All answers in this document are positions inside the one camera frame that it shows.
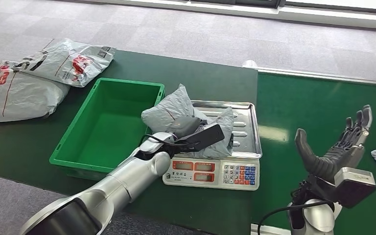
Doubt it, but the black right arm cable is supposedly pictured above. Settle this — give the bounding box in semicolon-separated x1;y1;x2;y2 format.
257;200;335;235

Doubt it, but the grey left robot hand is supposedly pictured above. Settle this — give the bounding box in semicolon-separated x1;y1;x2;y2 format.
167;116;208;140

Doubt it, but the white window sill ledge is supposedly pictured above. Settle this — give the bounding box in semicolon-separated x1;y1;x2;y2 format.
55;0;376;32

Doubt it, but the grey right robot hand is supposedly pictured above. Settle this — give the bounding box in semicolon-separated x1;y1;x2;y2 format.
294;104;374;187

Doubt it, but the bright green conveyor belt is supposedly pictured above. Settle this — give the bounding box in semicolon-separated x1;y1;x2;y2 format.
251;72;376;235

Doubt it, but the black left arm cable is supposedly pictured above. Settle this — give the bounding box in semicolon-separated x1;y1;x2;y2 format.
139;134;202;153

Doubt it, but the aluminium conveyor side rail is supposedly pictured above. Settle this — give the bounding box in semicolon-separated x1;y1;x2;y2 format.
242;60;376;88

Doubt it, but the white mailer bag red print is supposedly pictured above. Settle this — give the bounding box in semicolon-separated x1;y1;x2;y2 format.
13;38;117;88

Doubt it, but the dark window frame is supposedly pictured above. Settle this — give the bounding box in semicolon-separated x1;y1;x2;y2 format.
181;0;376;17

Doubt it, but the white conveyor edge rail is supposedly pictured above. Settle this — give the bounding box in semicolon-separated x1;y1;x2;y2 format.
250;224;292;235

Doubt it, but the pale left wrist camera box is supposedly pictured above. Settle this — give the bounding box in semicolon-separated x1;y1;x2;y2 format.
174;123;225;152

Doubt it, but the green plastic basket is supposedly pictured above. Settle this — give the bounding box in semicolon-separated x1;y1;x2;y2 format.
49;77;166;182

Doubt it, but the large white mailer bag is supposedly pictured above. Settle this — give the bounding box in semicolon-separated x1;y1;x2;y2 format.
0;60;70;124

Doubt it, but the dark green table mat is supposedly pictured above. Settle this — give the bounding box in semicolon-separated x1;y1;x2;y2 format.
0;48;259;235

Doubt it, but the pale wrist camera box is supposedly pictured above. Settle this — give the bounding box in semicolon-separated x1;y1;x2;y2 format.
174;123;225;152
333;167;376;209

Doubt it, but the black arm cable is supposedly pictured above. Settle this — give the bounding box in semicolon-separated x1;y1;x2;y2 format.
257;200;335;235
139;134;202;153

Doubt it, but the steel weighing pan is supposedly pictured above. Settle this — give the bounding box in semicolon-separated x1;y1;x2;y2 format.
188;100;262;160

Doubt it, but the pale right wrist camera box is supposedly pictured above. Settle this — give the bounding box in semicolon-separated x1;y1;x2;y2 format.
333;167;376;209

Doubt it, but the white electronic scale body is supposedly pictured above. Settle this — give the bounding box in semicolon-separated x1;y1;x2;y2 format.
163;155;260;191

